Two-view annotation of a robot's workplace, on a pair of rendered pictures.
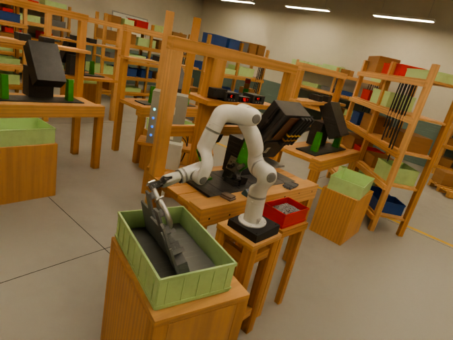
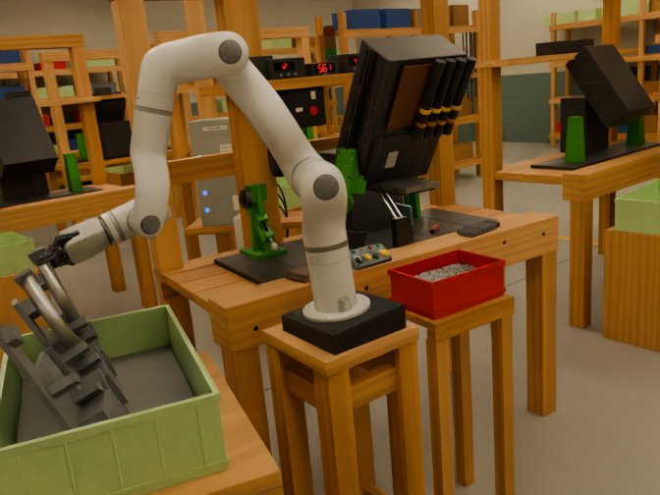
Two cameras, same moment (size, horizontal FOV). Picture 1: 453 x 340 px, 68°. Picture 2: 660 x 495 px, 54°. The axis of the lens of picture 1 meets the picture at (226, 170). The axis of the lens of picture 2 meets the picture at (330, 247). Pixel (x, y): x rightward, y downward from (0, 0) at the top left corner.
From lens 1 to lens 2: 0.87 m
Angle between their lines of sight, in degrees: 15
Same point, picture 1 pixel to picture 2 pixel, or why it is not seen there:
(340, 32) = not seen: outside the picture
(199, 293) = (131, 480)
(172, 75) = (131, 50)
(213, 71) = (229, 24)
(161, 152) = not seen: hidden behind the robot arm
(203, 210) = (230, 309)
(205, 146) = (141, 148)
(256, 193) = (313, 237)
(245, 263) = (325, 409)
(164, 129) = not seen: hidden behind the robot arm
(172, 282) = (30, 459)
